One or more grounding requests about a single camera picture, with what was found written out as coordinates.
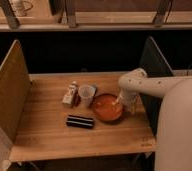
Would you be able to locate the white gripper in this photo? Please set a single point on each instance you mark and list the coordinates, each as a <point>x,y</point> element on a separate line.
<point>128,99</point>

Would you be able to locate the orange ceramic bowl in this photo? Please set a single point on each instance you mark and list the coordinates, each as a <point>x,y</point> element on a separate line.
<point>106,109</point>

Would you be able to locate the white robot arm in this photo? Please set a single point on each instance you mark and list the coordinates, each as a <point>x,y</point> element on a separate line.
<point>174,130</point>

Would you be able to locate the blue sponge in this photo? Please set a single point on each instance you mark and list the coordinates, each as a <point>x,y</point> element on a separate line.
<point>95,88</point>

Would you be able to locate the clear plastic cup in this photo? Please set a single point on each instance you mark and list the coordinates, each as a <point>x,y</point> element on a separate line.
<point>86,93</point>

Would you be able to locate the right dark side panel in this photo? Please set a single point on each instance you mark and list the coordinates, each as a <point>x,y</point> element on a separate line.
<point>156,65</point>

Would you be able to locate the black rectangular box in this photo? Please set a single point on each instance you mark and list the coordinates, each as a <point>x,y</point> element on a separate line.
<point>79,121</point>

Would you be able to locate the left wooden side panel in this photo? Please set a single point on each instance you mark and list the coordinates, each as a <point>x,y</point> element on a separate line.
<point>14,88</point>

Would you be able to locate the white bottle on shelf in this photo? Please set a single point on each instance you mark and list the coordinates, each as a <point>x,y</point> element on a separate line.
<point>19,8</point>

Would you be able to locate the wooden shelf rail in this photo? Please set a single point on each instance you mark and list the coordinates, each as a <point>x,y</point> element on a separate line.
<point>97,15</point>

